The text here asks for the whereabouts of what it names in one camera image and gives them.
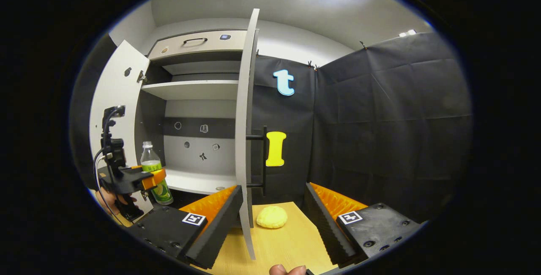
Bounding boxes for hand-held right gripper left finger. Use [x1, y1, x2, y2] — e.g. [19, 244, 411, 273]
[127, 185, 244, 269]

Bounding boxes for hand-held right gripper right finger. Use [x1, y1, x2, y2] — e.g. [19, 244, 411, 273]
[304, 182, 423, 267]

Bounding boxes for green label plastic bottle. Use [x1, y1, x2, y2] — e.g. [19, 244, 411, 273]
[140, 141, 174, 205]

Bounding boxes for white and grey cabinet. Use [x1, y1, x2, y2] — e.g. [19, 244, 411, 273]
[137, 29, 254, 208]

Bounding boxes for white cabinet door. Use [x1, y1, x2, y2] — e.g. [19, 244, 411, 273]
[89, 40, 153, 216]
[235, 8, 260, 261]

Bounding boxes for white cabinet shelf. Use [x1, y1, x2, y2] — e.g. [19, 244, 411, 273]
[163, 166, 237, 195]
[142, 80, 239, 101]

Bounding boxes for beige cabinet drawer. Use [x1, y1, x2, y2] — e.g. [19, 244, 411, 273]
[148, 30, 248, 60]

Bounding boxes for yellow round sponge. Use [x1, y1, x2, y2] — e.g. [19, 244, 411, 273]
[256, 206, 288, 229]

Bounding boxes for black backdrop cloth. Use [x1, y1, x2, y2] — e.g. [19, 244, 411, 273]
[252, 32, 473, 225]

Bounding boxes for black door handle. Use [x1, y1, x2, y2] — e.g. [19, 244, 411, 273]
[246, 126, 268, 196]

